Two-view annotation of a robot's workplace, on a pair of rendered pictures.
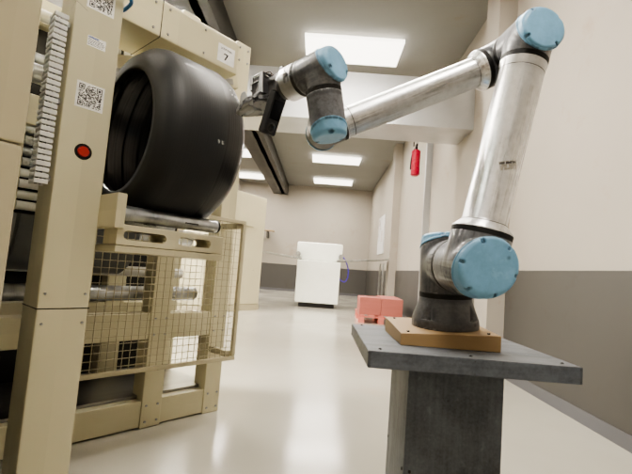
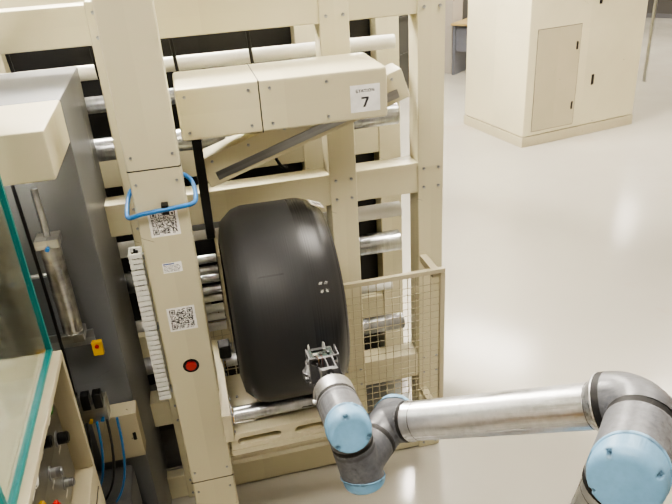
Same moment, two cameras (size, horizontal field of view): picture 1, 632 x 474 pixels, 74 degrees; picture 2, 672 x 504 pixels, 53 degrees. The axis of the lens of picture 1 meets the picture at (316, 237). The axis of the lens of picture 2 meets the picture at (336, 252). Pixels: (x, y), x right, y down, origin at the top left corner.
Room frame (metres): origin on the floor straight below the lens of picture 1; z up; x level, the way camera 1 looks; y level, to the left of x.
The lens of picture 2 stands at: (0.14, -0.63, 2.21)
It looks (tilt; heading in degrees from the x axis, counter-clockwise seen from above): 27 degrees down; 37
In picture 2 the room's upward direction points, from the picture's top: 4 degrees counter-clockwise
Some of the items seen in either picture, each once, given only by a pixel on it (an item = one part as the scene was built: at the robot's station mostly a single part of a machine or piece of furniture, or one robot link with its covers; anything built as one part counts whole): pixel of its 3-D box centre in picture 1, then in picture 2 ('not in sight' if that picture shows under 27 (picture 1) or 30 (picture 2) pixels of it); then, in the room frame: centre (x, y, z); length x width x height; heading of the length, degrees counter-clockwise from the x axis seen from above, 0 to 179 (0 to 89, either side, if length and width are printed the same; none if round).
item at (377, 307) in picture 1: (377, 308); not in sight; (7.23, -1.16, 0.20); 1.09 x 0.75 x 0.41; 179
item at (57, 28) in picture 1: (51, 99); (152, 326); (1.12, 0.76, 1.19); 0.05 x 0.04 x 0.48; 49
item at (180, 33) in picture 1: (163, 37); (279, 94); (1.70, 0.71, 1.71); 0.61 x 0.25 x 0.15; 139
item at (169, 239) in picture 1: (167, 240); (289, 421); (1.32, 0.46, 0.83); 0.36 x 0.09 x 0.06; 139
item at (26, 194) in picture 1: (43, 173); (195, 289); (1.49, 1.00, 1.05); 0.20 x 0.15 x 0.30; 139
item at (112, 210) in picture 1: (93, 213); (223, 387); (1.28, 0.69, 0.90); 0.40 x 0.03 x 0.10; 49
